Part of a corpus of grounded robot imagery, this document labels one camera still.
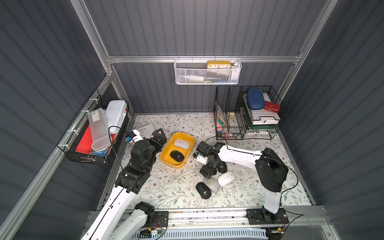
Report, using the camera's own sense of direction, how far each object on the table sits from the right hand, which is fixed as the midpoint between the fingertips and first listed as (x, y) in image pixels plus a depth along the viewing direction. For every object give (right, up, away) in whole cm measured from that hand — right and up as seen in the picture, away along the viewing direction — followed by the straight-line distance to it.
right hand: (210, 167), depth 89 cm
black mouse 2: (-21, +6, +5) cm, 22 cm away
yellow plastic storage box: (-21, +9, +10) cm, 25 cm away
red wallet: (+39, +37, +5) cm, 54 cm away
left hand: (-27, +21, -20) cm, 39 cm away
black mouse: (-5, -11, -7) cm, 14 cm away
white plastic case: (-50, +30, -14) cm, 60 cm away
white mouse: (+8, -6, -4) cm, 11 cm away
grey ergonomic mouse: (+1, -8, -7) cm, 10 cm away
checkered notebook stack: (+32, +30, +3) cm, 45 cm away
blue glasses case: (+32, +43, +13) cm, 56 cm away
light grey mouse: (-18, +13, +11) cm, 25 cm away
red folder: (-60, +15, -21) cm, 65 cm away
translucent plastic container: (-52, +20, -23) cm, 60 cm away
